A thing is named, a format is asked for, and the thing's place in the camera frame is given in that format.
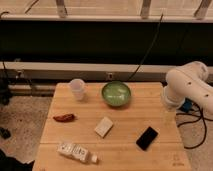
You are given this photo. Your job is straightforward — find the black floor cables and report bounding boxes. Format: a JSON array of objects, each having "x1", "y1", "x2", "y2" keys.
[{"x1": 175, "y1": 102, "x2": 213, "y2": 150}]

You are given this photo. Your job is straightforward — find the green ceramic bowl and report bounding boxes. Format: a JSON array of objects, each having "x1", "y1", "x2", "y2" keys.
[{"x1": 101, "y1": 81, "x2": 131, "y2": 107}]

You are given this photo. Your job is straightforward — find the blue plug connector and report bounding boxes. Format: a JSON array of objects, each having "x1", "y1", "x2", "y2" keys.
[{"x1": 180, "y1": 99, "x2": 192, "y2": 113}]

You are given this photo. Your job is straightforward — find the black hanging cable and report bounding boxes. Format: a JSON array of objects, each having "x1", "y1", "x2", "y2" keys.
[{"x1": 126, "y1": 12, "x2": 165, "y2": 82}]

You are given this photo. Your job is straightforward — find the wall power outlet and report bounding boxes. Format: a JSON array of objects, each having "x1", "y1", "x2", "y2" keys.
[{"x1": 107, "y1": 73, "x2": 113, "y2": 80}]

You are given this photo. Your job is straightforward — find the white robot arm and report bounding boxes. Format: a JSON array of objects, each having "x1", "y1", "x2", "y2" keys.
[{"x1": 161, "y1": 61, "x2": 213, "y2": 114}]

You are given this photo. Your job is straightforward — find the black smartphone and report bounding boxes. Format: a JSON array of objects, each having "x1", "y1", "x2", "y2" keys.
[{"x1": 136, "y1": 127, "x2": 158, "y2": 151}]

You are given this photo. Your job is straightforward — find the red chili pepper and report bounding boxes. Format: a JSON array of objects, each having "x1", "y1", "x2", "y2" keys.
[{"x1": 53, "y1": 114, "x2": 75, "y2": 122}]

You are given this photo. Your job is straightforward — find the clear plastic cup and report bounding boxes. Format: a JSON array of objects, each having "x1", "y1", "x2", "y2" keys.
[{"x1": 69, "y1": 79, "x2": 85, "y2": 100}]

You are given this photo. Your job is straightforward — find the white plastic bottle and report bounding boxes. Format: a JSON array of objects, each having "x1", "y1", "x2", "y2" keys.
[{"x1": 57, "y1": 142, "x2": 98, "y2": 163}]

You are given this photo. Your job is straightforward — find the wooden table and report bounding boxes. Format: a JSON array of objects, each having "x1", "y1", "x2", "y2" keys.
[{"x1": 33, "y1": 83, "x2": 191, "y2": 171}]

